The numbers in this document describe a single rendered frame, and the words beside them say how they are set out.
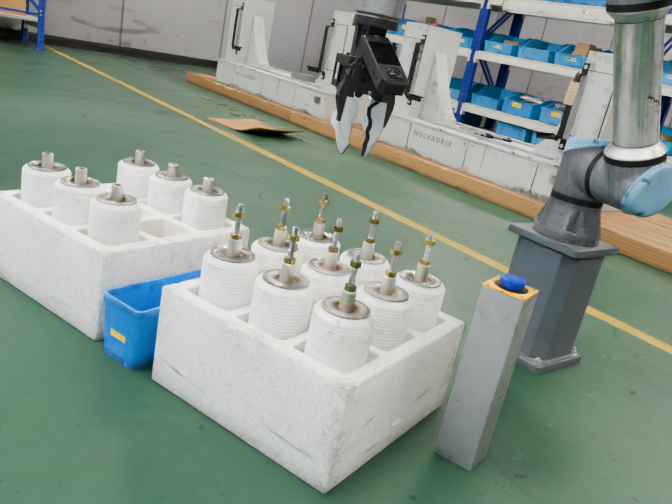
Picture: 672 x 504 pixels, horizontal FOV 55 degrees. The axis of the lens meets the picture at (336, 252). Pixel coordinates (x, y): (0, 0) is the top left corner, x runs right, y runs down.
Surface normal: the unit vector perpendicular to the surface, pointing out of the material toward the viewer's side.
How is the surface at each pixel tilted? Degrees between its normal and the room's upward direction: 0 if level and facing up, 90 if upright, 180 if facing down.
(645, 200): 96
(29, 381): 0
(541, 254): 90
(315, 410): 90
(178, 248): 90
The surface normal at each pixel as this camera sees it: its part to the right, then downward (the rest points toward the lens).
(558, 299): -0.12, 0.29
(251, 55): -0.77, 0.05
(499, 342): -0.58, 0.15
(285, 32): 0.60, 0.37
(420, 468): 0.19, -0.93
